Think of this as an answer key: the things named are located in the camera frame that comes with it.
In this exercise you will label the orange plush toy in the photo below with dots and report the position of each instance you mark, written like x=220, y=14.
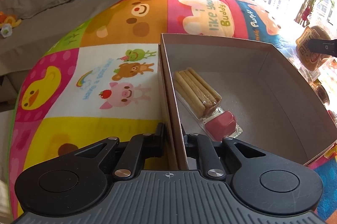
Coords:
x=9, y=19

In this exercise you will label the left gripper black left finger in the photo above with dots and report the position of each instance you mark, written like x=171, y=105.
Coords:
x=131, y=155

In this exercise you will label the round bread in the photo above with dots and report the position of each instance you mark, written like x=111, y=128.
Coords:
x=311, y=60

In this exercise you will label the sliced cake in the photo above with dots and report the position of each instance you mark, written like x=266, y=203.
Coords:
x=312, y=78

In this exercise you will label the biscuit sticks plastic tray pack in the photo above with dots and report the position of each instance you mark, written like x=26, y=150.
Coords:
x=204, y=104

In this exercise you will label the white round baby toy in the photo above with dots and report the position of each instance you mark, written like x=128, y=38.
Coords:
x=6, y=30

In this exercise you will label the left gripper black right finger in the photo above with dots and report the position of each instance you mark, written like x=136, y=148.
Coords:
x=200, y=148

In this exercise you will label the colourful cartoon play mat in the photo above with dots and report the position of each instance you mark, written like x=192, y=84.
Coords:
x=102, y=79

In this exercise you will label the pink cardboard gift box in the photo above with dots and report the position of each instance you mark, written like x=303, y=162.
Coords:
x=272, y=102

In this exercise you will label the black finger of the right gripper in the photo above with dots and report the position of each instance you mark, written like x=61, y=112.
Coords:
x=326, y=47

